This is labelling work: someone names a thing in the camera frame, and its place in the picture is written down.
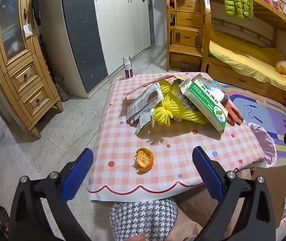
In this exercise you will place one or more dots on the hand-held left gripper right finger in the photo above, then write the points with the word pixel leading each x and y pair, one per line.
pixel 205 173

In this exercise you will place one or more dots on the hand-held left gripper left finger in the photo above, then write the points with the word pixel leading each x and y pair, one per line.
pixel 79 173

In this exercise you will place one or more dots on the pink trash bin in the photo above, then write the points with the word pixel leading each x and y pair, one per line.
pixel 264 143

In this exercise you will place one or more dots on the yellow foam fruit net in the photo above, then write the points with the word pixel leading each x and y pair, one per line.
pixel 190 114
pixel 161 115

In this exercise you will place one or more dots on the pink checkered tablecloth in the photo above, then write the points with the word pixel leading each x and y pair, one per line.
pixel 183 155

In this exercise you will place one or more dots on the rainbow rug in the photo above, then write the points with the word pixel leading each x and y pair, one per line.
pixel 265 115

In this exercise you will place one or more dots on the brown cardboard box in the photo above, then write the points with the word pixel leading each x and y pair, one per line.
pixel 270 193

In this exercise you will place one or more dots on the orange peel cup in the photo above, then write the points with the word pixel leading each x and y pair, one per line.
pixel 144 159

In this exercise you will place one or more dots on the orange work gloves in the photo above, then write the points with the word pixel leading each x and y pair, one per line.
pixel 233 113

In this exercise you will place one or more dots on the green white cardboard box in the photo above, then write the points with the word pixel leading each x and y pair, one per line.
pixel 205 103

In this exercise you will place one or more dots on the orange plush toy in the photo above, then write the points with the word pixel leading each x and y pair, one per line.
pixel 284 67

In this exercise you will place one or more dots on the clear plastic packaging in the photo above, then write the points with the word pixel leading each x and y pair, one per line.
pixel 184 100

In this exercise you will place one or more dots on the houndstooth cloth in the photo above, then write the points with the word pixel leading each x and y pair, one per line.
pixel 143 218

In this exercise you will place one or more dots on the silver foil bag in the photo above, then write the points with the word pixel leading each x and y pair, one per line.
pixel 144 123
pixel 145 100

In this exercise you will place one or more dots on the yellow bedsheet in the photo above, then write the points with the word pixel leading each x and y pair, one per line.
pixel 245 60

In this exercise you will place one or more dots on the brown cardboard strip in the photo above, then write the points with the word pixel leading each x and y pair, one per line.
pixel 148 84

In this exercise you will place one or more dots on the patterned rolled mats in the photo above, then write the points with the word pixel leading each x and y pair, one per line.
pixel 51 65

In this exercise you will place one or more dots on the wooden cabinet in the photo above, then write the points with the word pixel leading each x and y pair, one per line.
pixel 20 75

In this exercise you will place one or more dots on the white spray bottle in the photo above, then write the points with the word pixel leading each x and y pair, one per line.
pixel 127 67

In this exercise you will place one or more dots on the wooden stair drawers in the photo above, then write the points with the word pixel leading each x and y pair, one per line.
pixel 185 37

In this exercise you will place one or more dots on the wooden bunk bed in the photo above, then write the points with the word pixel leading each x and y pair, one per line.
pixel 265 7

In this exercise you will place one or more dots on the grey white wardrobe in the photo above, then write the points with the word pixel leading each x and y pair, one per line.
pixel 107 30

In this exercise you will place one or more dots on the white hanging tag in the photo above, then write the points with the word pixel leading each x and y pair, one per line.
pixel 27 30

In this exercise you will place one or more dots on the green puffer jacket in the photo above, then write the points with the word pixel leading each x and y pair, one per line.
pixel 238 0

